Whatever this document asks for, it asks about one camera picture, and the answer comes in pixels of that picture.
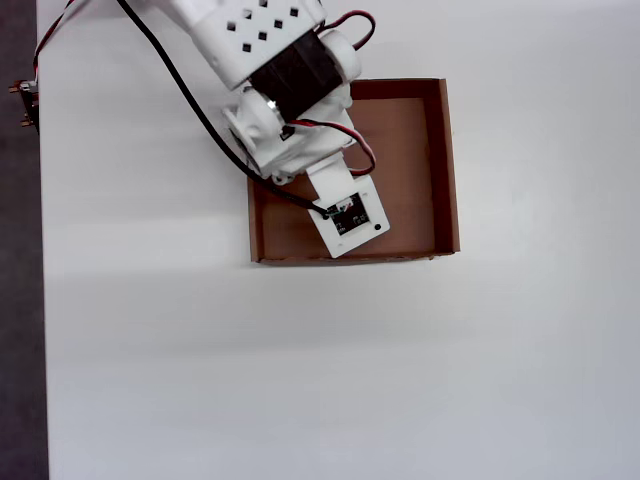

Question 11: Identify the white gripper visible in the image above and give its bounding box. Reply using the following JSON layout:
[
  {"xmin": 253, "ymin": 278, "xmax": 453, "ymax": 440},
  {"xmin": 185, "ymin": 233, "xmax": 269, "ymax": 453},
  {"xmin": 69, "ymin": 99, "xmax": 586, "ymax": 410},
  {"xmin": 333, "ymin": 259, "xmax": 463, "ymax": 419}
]
[{"xmin": 254, "ymin": 134, "xmax": 359, "ymax": 187}]

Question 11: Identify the brown cardboard box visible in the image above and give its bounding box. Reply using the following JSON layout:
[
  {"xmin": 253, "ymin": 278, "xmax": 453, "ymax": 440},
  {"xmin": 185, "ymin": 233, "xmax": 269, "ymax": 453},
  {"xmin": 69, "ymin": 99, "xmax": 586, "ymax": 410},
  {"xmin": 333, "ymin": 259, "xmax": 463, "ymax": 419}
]
[{"xmin": 246, "ymin": 77, "xmax": 460, "ymax": 266}]

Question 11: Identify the metal clamp screw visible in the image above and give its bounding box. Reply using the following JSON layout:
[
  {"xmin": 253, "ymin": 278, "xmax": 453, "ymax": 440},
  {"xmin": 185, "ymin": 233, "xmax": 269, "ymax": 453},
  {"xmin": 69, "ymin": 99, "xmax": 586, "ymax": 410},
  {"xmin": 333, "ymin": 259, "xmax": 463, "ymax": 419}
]
[{"xmin": 8, "ymin": 78, "xmax": 40, "ymax": 132}]

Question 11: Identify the red black gripper servo cable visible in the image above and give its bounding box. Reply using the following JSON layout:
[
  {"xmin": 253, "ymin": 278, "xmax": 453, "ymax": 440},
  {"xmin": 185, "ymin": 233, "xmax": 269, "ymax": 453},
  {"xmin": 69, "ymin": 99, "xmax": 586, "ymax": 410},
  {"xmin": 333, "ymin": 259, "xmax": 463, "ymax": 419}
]
[{"xmin": 288, "ymin": 118, "xmax": 379, "ymax": 177}]

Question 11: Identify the red black wrist servo cable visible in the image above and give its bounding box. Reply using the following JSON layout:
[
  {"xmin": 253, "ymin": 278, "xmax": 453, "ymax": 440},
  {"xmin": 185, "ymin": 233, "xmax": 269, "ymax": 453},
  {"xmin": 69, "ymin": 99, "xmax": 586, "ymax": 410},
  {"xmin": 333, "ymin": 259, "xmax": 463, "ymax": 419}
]
[{"xmin": 323, "ymin": 12, "xmax": 379, "ymax": 52}]

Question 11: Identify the red white base cable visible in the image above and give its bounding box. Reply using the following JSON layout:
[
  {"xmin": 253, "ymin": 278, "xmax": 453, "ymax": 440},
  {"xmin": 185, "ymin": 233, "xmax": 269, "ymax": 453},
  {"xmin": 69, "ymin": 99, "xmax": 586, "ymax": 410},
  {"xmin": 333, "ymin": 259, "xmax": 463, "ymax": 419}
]
[{"xmin": 32, "ymin": 0, "xmax": 77, "ymax": 87}]

